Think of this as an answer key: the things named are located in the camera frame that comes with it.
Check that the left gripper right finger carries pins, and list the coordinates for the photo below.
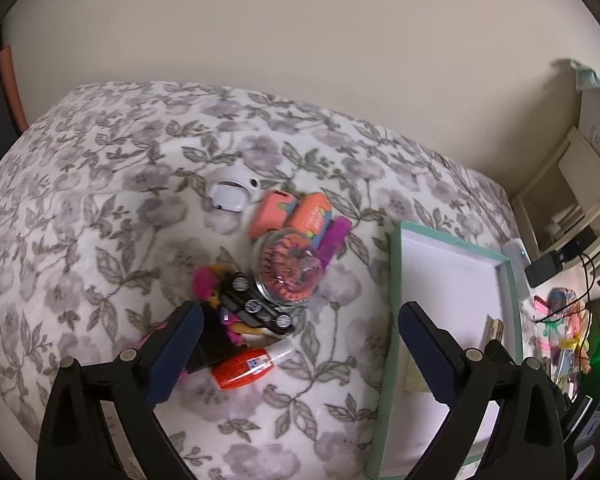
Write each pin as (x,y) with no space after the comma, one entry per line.
(526,441)

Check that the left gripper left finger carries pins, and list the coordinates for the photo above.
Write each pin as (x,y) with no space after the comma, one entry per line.
(75,442)

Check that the black toy car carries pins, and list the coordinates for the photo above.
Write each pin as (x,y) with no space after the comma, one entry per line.
(240,297)

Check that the clear dome with orange toy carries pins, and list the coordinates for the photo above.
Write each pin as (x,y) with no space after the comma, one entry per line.
(285,267)

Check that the gold black patterned lighter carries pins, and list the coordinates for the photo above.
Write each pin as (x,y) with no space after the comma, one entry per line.
(495,330)

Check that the pink white crochet mat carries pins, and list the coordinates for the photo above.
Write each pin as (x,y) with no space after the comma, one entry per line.
(562,338)

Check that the pink yellow toy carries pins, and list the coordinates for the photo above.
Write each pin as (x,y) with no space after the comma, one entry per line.
(224,333)

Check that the orange glue bottle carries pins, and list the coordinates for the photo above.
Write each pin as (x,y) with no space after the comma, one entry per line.
(248,366)

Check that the teal rimmed white tray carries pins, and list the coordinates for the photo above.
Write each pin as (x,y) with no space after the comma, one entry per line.
(461,286)

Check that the black power adapter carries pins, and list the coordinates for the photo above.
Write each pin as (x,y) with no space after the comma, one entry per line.
(543,269)

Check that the white power strip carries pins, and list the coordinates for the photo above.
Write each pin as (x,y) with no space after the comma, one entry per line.
(518,257)

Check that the floral grey white blanket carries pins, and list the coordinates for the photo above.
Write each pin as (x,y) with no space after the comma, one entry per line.
(105,215)

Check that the cream wooden shelf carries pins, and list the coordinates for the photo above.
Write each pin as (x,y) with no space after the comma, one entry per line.
(562,200)

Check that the white earbud case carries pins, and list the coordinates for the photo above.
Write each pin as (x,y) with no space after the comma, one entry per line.
(231,188)

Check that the salmon pink small box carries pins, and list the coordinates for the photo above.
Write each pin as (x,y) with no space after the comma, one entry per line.
(274,209)

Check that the purple tube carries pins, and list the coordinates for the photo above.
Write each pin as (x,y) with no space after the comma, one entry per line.
(333,239)

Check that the orange colourful small box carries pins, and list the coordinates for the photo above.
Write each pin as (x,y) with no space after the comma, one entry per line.
(311,217)

